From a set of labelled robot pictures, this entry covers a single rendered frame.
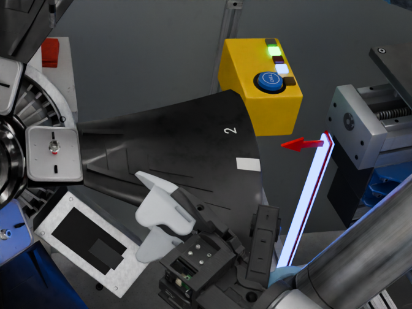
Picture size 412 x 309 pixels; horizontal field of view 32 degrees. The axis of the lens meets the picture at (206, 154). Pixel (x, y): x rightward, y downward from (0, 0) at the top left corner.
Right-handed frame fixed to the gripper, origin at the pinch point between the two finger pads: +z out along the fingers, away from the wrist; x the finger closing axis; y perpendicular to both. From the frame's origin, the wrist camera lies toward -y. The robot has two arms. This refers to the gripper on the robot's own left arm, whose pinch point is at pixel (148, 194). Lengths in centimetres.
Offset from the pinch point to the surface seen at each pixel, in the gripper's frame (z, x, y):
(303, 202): -9.0, 13.7, -22.0
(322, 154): -9.3, 3.8, -22.8
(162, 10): 52, 34, -57
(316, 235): 18, 129, -97
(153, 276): 43, 123, -46
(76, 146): 11.1, -0.4, 1.1
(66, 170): 8.7, -1.0, 4.8
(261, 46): 17, 16, -45
